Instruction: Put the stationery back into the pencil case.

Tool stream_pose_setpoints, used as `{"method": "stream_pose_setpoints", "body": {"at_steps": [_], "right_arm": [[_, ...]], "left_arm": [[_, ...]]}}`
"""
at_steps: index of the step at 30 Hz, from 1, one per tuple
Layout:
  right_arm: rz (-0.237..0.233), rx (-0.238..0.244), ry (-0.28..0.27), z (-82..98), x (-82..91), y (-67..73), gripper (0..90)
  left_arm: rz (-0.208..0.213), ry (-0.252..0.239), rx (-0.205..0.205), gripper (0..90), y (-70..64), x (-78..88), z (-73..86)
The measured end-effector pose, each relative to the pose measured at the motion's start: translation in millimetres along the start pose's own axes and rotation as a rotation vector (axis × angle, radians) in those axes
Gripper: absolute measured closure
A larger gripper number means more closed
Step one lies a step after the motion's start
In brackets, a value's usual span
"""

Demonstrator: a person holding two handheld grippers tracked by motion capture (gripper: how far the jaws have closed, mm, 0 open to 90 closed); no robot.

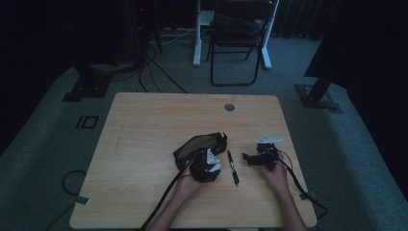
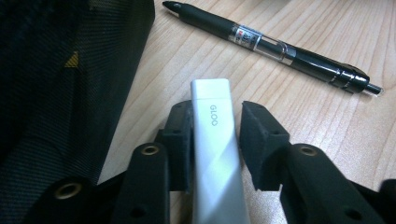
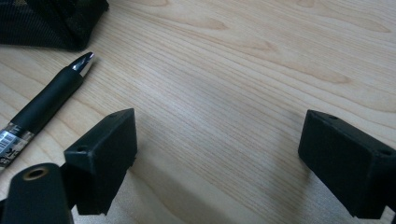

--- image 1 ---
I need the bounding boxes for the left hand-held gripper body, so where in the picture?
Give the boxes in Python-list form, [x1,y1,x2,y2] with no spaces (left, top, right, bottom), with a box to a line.
[189,147,223,184]

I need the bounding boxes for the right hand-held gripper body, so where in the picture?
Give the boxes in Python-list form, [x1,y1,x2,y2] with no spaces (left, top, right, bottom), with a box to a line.
[255,135,284,172]

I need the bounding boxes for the black pen with silver tip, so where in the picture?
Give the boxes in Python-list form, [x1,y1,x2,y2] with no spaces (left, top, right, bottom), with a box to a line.
[227,149,241,187]

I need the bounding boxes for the black pencil case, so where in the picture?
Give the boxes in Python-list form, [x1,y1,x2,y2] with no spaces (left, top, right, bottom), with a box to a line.
[172,131,229,171]

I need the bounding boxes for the person's right hand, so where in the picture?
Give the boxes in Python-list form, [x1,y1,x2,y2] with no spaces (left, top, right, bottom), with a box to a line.
[258,152,291,195]

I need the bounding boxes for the person's left hand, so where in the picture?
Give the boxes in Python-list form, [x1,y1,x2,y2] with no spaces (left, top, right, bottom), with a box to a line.
[173,160,207,202]

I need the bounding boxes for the grey tape patch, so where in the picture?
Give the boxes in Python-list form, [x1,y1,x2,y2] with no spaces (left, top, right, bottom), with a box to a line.
[67,194,89,206]
[299,191,318,202]

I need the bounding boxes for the white desk leg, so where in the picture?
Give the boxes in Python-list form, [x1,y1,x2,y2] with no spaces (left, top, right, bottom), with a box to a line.
[192,0,207,67]
[260,0,281,70]

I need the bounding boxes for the black folding chair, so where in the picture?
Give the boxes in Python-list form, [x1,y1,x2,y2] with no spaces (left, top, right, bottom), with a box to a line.
[209,0,279,88]

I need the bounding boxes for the dark curtain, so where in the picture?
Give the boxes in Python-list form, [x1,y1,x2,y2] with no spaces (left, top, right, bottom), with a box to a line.
[274,0,323,40]

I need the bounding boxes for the dark equipment tower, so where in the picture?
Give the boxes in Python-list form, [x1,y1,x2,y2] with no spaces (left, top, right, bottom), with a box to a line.
[126,0,163,66]

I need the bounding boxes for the thin black wire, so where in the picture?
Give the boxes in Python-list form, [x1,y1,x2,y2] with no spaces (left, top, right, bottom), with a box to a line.
[278,149,294,171]

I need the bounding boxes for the thick black gripper cable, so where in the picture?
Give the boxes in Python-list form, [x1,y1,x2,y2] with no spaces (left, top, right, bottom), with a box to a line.
[140,159,195,231]
[271,148,329,221]

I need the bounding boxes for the black stand with base plate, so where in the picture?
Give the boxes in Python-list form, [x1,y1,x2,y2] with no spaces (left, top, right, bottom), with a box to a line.
[62,62,114,103]
[293,71,344,115]

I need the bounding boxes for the black floor cables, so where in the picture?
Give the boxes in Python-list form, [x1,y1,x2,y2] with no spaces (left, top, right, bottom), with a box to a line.
[136,44,189,94]

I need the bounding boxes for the white floor cable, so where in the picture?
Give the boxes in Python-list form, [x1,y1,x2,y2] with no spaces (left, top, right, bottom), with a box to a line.
[149,27,197,46]

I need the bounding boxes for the black floor cable loop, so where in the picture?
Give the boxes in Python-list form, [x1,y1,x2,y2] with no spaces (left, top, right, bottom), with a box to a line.
[61,169,89,197]

